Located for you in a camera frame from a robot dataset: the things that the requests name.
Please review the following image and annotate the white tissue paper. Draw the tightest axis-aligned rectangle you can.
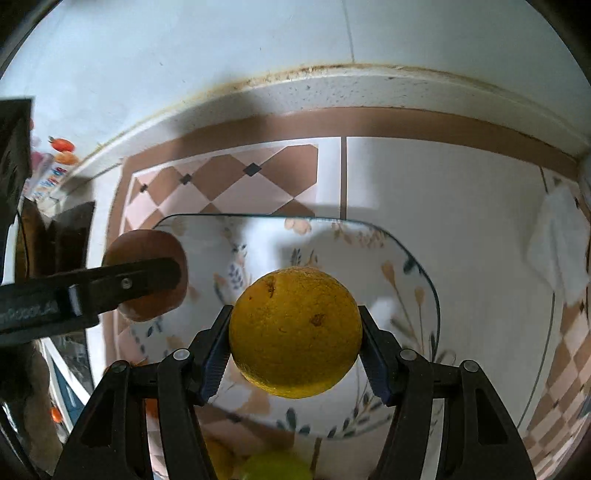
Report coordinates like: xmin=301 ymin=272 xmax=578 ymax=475
xmin=526 ymin=183 xmax=590 ymax=307

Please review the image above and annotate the colourful wall sticker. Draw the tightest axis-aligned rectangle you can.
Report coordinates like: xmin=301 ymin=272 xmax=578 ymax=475
xmin=23 ymin=137 xmax=80 ymax=202

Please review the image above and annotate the floral white plate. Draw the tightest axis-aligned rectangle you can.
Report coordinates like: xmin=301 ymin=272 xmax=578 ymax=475
xmin=115 ymin=214 xmax=443 ymax=439

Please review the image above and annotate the black stove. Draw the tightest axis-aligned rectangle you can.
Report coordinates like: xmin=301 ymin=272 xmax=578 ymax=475
xmin=0 ymin=96 xmax=96 ymax=282

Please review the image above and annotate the checkered table mat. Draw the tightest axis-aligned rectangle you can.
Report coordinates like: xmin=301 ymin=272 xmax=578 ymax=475
xmin=107 ymin=107 xmax=590 ymax=479

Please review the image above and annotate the red brown apple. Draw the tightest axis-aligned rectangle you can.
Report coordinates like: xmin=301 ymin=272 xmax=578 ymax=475
xmin=102 ymin=230 xmax=188 ymax=323

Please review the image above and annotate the yellow lemon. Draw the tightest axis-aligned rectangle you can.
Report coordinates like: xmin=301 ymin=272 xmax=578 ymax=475
xmin=229 ymin=267 xmax=363 ymax=399

